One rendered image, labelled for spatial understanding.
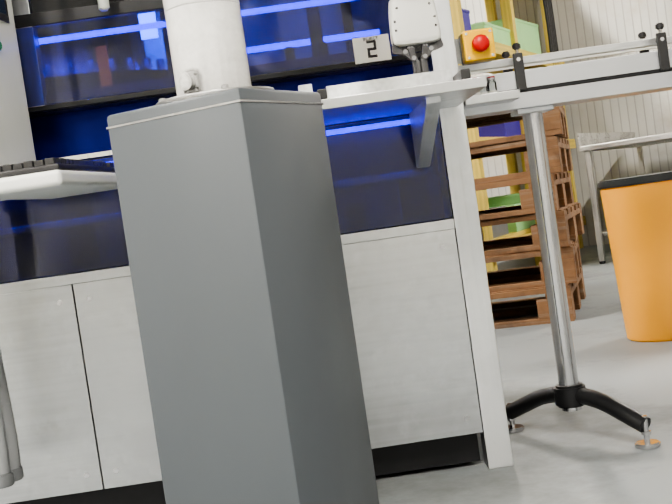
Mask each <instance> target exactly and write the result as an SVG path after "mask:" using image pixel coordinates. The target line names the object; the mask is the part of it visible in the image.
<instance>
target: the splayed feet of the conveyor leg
mask: <svg viewBox="0 0 672 504"><path fill-rule="evenodd" d="M548 403H555V405H556V406H558V407H559V408H564V409H569V408H577V407H581V406H584V405H587V406H590V407H593V408H596V409H599V410H601V411H603V412H605V413H607V414H609V415H610V416H612V417H614V418H616V419H617V420H619V421H621V422H623V423H625V424H626V425H628V426H630V427H632V428H633V429H635V430H637V431H639V432H641V435H644V439H643V440H639V441H637V442H636V443H635V447H636V448H637V449H640V450H650V449H655V448H658V447H660V445H661V442H660V441H659V440H657V439H650V435H651V430H649V426H650V424H651V419H650V418H649V417H647V415H644V414H642V413H640V412H638V411H636V410H634V409H633V408H631V407H629V406H627V405H625V404H624V403H622V402H620V401H618V400H616V399H614V398H613V397H611V396H609V395H606V394H604V393H601V392H599V391H595V390H592V389H588V388H586V387H585V384H583V383H582V382H580V381H579V384H577V385H572V386H559V383H558V384H556V385H555V386H552V387H547V388H543V389H540V390H537V391H534V392H532V393H530V394H528V395H526V396H524V397H522V398H520V399H518V400H516V401H514V402H512V403H508V404H507V405H506V414H507V421H509V423H510V425H508V429H509V433H518V432H521V431H523V430H524V426H523V425H521V424H515V421H514V420H516V418H517V417H519V416H521V415H523V414H525V413H527V412H529V411H531V410H533V409H535V408H537V407H539V406H541V405H544V404H548Z"/></svg>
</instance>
